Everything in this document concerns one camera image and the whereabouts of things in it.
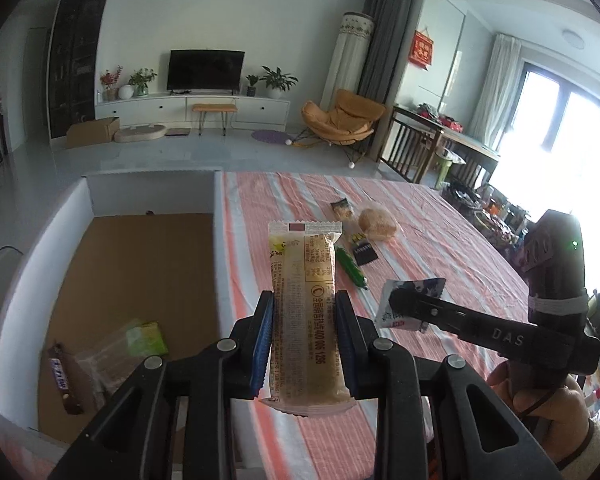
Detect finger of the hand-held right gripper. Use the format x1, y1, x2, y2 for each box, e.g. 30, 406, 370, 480
388, 287, 473, 333

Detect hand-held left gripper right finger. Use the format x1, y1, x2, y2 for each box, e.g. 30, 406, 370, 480
332, 290, 563, 480

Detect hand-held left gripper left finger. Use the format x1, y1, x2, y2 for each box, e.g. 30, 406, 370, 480
47, 290, 276, 480

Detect white blue triangular packet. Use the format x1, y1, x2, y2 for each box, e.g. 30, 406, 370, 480
373, 277, 447, 333

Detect beige snack bar packet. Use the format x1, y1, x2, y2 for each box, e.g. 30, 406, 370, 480
257, 220, 357, 418

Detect green stick packet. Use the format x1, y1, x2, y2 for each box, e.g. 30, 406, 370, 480
335, 245, 370, 290

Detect bread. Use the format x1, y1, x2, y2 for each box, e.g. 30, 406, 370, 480
357, 208, 400, 242

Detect green snack packet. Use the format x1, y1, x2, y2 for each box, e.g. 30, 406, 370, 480
122, 320, 170, 358

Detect clear packet of brown strips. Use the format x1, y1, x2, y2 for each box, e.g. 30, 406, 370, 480
72, 320, 153, 411

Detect white cardboard box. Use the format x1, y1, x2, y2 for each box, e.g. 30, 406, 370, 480
0, 169, 243, 466

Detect brown chocolate bar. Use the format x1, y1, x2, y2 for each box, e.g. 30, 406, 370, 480
46, 342, 84, 416

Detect person's right hand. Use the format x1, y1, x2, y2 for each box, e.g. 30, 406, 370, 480
487, 361, 595, 466

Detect cluttered bottles and jars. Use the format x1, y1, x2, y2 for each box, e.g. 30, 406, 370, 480
440, 180, 536, 271

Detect striped tablecloth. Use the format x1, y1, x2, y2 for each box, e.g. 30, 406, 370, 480
220, 170, 600, 480

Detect window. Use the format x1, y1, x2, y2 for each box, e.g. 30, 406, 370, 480
497, 60, 600, 221

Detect green plastic stool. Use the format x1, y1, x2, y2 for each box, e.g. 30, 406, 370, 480
432, 150, 466, 188

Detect dark wooden table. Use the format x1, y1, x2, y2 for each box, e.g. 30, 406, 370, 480
378, 104, 501, 186

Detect pile of red packages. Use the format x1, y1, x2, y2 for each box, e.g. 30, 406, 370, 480
415, 103, 466, 131

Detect white curtain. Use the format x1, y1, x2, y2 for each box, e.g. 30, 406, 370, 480
467, 33, 523, 151

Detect orange lounge chair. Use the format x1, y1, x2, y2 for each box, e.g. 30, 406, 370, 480
292, 88, 387, 166

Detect purple mat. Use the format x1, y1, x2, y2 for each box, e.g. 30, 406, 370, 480
250, 129, 293, 145

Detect white TV cabinet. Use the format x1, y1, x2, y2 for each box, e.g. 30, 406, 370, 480
94, 91, 291, 130

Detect wooden stool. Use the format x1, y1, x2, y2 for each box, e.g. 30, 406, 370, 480
191, 103, 239, 137

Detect white pet bed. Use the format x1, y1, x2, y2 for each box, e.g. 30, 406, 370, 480
114, 125, 168, 143

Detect covered standing air conditioner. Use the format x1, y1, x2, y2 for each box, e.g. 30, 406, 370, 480
322, 11, 376, 111

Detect large potted plant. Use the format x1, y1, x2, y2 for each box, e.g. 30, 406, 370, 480
259, 65, 299, 100

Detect transparent chair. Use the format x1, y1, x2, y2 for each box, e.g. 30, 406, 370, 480
0, 245, 23, 321

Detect grey curtain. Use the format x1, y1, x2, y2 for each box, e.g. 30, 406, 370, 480
357, 0, 415, 106

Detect brown cardboard box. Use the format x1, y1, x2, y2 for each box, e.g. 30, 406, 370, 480
65, 116, 121, 150

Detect television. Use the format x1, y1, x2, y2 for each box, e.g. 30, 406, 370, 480
167, 49, 246, 96

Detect green plant glass vase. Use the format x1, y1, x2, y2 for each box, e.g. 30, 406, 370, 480
127, 67, 158, 97

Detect red flower vase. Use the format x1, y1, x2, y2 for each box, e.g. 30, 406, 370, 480
99, 65, 124, 102

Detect black display cabinet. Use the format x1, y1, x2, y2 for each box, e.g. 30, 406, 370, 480
47, 0, 118, 140

